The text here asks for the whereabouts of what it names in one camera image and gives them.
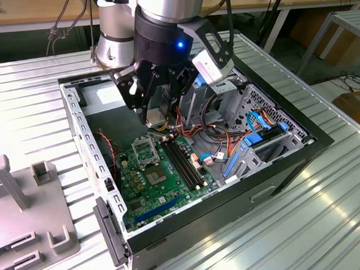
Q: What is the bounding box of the grey metal disk bay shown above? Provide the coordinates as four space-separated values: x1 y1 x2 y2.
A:
219 126 314 185

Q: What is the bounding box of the hard disk in blue carrier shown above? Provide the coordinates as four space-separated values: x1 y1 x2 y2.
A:
242 120 292 152

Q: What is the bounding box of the grey parts rack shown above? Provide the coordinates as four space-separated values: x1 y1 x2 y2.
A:
0 150 82 270

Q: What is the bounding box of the thin blue wire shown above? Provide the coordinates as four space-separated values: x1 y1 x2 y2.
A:
198 151 216 164

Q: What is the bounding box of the grey power supply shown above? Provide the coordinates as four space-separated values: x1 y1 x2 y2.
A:
78 76 154 154

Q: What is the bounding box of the blue plastic drive latch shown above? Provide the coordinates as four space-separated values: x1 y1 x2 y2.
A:
195 74 210 87

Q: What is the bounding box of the metal frame table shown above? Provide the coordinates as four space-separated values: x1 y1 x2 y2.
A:
293 9 360 79

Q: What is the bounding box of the red black twisted wire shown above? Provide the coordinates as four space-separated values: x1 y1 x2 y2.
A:
96 129 123 180

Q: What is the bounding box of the wooden desk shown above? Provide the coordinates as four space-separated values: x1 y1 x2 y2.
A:
0 0 360 70

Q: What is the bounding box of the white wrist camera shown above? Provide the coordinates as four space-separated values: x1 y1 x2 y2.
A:
178 18 236 89

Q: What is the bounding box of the flat blue wire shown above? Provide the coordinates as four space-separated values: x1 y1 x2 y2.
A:
245 109 274 134

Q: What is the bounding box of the CPU socket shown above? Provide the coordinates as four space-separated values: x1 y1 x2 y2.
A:
142 163 169 188

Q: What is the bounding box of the black RAM slot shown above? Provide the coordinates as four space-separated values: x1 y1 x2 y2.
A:
163 139 193 194
171 137 201 191
175 137 205 188
167 139 197 192

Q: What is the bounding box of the orange yellow wire bundle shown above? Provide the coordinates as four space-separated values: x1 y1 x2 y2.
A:
175 101 249 160
256 105 280 129

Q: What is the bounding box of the blue expansion slot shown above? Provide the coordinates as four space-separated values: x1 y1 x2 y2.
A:
132 193 185 224

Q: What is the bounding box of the black PC case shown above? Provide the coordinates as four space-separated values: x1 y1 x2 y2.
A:
55 42 344 270

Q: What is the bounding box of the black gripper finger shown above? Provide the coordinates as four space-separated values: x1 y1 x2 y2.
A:
111 64 164 126
162 65 199 115

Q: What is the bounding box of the green motherboard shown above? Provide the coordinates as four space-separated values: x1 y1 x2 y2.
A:
114 132 223 233

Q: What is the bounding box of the metal socket cover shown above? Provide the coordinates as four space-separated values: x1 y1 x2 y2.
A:
130 135 160 169

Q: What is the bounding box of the black plastic case bezel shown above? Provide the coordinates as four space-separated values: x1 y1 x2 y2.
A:
91 195 131 269

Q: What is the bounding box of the brown square base plate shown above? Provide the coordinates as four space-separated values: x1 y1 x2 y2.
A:
89 43 135 71

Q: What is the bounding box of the grey metal drive cage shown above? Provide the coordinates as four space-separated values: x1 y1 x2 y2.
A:
161 75 251 125

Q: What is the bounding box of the blue plastic rail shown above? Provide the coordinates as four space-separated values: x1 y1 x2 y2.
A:
221 152 242 179

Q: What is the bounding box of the brown cardboard box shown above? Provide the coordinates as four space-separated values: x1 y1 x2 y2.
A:
331 89 360 134
288 7 360 71

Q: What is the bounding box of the silver CPU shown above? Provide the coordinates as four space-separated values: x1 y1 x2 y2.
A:
144 106 170 128

